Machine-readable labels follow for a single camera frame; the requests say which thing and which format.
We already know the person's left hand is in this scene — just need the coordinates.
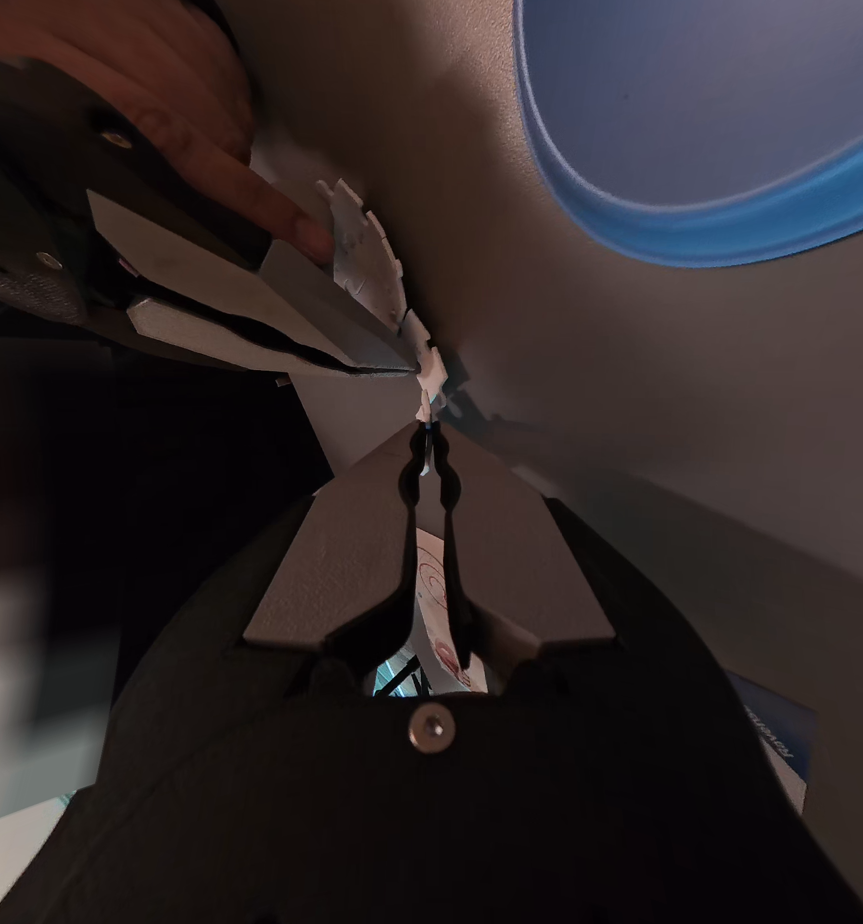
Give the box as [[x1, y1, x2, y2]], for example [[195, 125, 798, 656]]
[[0, 0, 336, 262]]

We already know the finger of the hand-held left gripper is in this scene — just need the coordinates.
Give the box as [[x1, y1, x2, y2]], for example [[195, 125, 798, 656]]
[[85, 188, 419, 375], [126, 295, 364, 378]]

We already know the white instruction sheet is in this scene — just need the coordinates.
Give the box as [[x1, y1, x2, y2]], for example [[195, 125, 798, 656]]
[[413, 527, 818, 817]]

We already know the blue round stand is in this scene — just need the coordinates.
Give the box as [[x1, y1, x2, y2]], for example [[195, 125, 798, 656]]
[[512, 0, 863, 270]]

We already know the joined white puzzle strip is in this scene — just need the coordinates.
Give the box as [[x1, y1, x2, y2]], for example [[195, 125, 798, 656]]
[[316, 179, 448, 405]]

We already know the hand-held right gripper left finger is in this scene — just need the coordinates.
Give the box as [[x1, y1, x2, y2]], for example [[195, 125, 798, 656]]
[[241, 422, 424, 651]]

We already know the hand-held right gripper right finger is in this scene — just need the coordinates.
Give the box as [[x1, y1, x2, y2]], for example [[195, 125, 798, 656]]
[[431, 422, 618, 672]]

